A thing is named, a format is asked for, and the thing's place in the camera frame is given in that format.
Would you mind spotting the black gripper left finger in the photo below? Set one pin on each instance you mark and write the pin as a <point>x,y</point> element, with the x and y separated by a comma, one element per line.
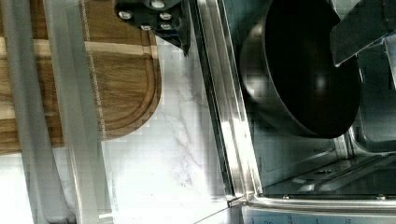
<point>167,19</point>

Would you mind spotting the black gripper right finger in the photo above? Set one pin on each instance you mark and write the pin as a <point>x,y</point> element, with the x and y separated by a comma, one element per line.
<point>366,23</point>

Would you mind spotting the stainless steel toaster oven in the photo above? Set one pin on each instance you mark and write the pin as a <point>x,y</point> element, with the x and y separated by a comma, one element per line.
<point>275,177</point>

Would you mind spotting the wooden cutting board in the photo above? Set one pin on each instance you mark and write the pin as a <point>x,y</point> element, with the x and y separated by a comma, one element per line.
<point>124,69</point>

